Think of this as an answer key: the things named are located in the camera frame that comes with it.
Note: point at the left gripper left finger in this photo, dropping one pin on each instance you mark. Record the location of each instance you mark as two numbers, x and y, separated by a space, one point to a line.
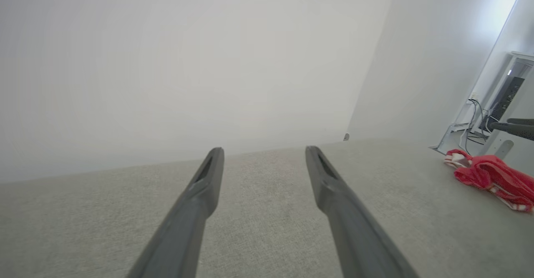
183 236

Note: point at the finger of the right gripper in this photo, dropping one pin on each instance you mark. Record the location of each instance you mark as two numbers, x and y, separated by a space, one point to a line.
523 122
521 131

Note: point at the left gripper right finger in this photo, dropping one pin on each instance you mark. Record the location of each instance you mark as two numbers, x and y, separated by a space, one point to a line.
354 240

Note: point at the red garment with white trim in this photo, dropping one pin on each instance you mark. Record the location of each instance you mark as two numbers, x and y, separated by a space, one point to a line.
488 171

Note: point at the black electronics box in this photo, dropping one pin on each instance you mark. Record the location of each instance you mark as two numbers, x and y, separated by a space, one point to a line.
507 96

